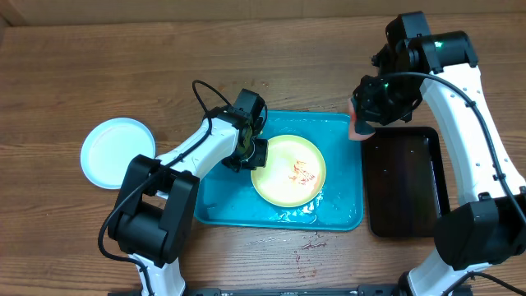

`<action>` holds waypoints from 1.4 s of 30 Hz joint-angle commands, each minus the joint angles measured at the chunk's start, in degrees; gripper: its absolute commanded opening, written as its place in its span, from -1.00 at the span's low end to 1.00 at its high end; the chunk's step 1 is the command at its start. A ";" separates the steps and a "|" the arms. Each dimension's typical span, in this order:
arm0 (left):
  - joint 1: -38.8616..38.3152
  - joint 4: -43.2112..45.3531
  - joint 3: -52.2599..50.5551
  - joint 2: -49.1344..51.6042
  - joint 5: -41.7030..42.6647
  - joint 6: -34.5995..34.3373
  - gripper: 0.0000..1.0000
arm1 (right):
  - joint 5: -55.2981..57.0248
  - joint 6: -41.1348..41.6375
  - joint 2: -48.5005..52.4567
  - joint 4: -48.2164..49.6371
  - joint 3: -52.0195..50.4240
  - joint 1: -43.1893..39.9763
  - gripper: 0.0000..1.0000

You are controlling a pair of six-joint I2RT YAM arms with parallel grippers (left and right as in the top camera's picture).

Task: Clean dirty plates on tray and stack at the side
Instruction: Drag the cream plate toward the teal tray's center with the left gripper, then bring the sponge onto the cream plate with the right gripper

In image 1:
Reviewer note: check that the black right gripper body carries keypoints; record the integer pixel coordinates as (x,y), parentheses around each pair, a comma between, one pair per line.
(366,117)

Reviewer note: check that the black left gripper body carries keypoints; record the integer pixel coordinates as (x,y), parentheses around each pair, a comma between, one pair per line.
(255,157)

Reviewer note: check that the pink sponge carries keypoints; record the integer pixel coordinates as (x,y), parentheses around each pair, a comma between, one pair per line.
(359,130)

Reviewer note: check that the yellow plate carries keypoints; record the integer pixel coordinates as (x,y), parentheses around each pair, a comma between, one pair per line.
(294,172)

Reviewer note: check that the light blue plate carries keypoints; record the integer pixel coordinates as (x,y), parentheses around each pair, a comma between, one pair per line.
(110,147)

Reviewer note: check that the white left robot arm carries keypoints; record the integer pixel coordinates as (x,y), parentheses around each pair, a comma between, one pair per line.
(152,217)

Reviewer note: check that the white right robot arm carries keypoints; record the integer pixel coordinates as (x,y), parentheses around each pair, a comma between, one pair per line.
(488,226)

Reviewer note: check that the teal plastic tray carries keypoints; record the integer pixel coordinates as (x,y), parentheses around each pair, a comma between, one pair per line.
(229,198)

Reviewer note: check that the black water tray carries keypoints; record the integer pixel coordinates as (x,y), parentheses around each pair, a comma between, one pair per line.
(404,181)

